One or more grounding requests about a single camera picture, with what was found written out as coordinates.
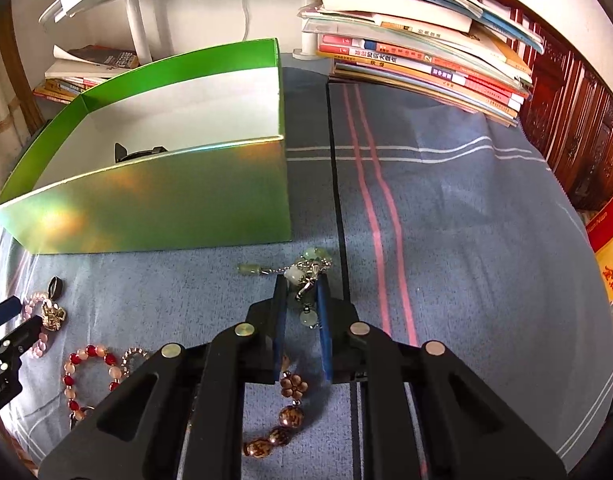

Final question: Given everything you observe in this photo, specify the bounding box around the pink and purple bead bracelet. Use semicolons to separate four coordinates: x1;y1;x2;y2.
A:
20;289;55;360

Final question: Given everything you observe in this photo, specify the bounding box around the jade charm chain bracelet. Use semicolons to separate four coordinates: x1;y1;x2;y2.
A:
237;245;336;331

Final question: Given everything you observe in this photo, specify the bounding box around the red and peach bead bracelet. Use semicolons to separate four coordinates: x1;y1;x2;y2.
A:
61;342;126;424

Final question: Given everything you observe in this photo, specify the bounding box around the right stack of books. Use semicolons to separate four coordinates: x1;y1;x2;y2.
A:
299;0;545;126

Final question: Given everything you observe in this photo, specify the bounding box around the brown wooden bead bracelet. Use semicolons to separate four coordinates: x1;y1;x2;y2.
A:
241;356;310;460

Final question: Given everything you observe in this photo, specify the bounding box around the beige curtain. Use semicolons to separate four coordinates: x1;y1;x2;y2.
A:
0;8;45;187

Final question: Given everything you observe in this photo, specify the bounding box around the dark wooden headboard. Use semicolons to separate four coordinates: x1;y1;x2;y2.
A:
480;0;613;211

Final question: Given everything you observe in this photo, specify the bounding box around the red and yellow packet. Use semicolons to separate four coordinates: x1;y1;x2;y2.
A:
586;197;613;301

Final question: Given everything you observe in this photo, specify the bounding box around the gold flower brooch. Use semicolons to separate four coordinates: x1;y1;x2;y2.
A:
42;299;67;332

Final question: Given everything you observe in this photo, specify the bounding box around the blue striped bed sheet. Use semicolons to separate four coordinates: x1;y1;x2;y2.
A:
0;67;613;468

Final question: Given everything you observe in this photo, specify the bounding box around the green cardboard box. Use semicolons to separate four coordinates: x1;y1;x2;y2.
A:
0;39;291;255

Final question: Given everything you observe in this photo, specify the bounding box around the stack of books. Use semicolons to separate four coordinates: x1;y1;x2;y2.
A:
33;44;140;104
299;0;545;126

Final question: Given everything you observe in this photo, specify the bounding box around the left stack of books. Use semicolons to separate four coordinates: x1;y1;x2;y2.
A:
33;44;140;104

